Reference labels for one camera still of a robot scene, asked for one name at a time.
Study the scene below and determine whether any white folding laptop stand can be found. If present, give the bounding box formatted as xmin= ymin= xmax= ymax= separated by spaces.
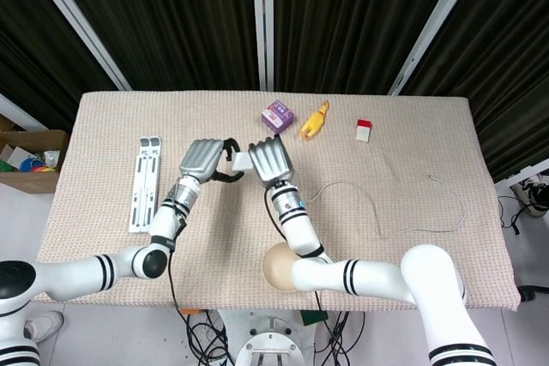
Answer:
xmin=127 ymin=135 xmax=164 ymax=235

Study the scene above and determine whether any brown cardboard box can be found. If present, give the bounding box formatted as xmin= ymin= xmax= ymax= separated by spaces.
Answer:
xmin=0 ymin=114 xmax=70 ymax=195

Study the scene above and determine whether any yellow rubber chicken toy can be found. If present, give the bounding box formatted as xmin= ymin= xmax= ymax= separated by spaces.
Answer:
xmin=298 ymin=99 xmax=332 ymax=142

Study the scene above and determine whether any dark pleated curtain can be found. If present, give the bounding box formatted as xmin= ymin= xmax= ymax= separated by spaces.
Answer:
xmin=0 ymin=0 xmax=549 ymax=183

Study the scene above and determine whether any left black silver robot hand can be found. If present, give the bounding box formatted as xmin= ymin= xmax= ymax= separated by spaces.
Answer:
xmin=178 ymin=137 xmax=246 ymax=183

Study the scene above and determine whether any beige waffle tablecloth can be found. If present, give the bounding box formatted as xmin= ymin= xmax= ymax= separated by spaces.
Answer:
xmin=33 ymin=90 xmax=522 ymax=313

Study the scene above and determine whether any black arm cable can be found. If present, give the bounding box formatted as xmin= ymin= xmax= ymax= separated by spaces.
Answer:
xmin=164 ymin=194 xmax=192 ymax=314
xmin=262 ymin=181 xmax=328 ymax=312

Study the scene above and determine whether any black floor cable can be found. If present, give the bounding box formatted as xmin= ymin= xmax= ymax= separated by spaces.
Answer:
xmin=497 ymin=195 xmax=529 ymax=235

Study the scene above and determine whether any white charger with cable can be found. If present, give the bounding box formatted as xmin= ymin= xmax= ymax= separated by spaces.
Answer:
xmin=306 ymin=174 xmax=469 ymax=240

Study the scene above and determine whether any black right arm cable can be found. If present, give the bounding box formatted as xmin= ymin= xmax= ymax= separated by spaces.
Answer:
xmin=262 ymin=181 xmax=328 ymax=312

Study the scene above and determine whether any beige bowl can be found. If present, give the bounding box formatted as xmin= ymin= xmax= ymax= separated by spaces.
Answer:
xmin=262 ymin=242 xmax=302 ymax=295

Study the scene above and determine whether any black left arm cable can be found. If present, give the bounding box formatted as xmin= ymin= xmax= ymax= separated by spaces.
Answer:
xmin=164 ymin=194 xmax=192 ymax=314

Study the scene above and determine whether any small red white box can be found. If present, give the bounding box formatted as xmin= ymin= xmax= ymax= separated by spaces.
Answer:
xmin=354 ymin=118 xmax=374 ymax=144

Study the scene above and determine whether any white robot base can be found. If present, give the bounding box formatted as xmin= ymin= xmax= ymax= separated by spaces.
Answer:
xmin=215 ymin=309 xmax=332 ymax=366

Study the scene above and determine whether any black white sneaker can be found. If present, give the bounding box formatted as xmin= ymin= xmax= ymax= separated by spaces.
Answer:
xmin=510 ymin=174 xmax=549 ymax=219

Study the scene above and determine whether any purple cardboard box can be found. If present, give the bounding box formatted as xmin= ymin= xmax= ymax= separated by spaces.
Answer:
xmin=260 ymin=99 xmax=295 ymax=134

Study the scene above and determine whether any white metal frame post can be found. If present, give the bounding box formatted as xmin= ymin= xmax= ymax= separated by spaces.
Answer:
xmin=262 ymin=0 xmax=276 ymax=93
xmin=18 ymin=0 xmax=132 ymax=92
xmin=387 ymin=0 xmax=495 ymax=97
xmin=250 ymin=0 xmax=266 ymax=93

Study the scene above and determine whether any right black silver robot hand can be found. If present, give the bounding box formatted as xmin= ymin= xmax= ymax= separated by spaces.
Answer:
xmin=247 ymin=134 xmax=297 ymax=189

